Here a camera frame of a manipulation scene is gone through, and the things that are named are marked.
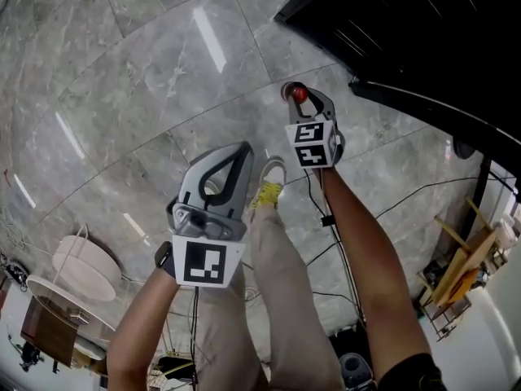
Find black pole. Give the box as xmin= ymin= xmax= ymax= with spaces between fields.
xmin=458 ymin=156 xmax=494 ymax=239

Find dark wooden box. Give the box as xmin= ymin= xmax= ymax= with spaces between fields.
xmin=20 ymin=295 xmax=81 ymax=368

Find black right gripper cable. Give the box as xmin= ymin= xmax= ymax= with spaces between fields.
xmin=305 ymin=168 xmax=370 ymax=329

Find black shirt sleeve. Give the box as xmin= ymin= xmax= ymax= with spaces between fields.
xmin=374 ymin=352 xmax=449 ymax=391

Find person's left forearm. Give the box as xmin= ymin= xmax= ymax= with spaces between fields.
xmin=105 ymin=263 xmax=193 ymax=391

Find red-capped soda bottle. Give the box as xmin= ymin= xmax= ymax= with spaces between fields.
xmin=279 ymin=80 xmax=311 ymax=106

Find grey marble floor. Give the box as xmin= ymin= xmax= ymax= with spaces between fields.
xmin=0 ymin=0 xmax=521 ymax=366

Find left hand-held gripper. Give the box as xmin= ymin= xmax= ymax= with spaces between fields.
xmin=165 ymin=140 xmax=256 ymax=289

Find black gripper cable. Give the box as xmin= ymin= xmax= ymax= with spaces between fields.
xmin=188 ymin=286 xmax=201 ymax=391
xmin=305 ymin=168 xmax=370 ymax=329

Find person's beige trousers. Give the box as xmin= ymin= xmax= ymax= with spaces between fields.
xmin=190 ymin=206 xmax=347 ymax=391

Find round glass side table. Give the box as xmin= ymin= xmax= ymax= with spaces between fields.
xmin=25 ymin=274 xmax=120 ymax=344

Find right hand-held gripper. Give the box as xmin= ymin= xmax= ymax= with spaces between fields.
xmin=284 ymin=86 xmax=347 ymax=171

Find white round stool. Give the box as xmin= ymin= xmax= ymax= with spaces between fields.
xmin=51 ymin=234 xmax=123 ymax=303

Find person's right forearm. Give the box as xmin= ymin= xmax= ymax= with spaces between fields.
xmin=318 ymin=165 xmax=433 ymax=382

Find black fridge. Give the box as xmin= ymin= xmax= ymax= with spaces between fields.
xmin=274 ymin=0 xmax=521 ymax=160

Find wooden rack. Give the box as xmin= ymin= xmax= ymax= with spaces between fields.
xmin=415 ymin=196 xmax=512 ymax=342

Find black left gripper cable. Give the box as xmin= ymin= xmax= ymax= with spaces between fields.
xmin=188 ymin=286 xmax=201 ymax=391

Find white shoe with yellow laces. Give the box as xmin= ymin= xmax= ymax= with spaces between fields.
xmin=248 ymin=155 xmax=288 ymax=212

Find black wrist watch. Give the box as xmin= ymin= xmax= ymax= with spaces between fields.
xmin=153 ymin=240 xmax=177 ymax=279

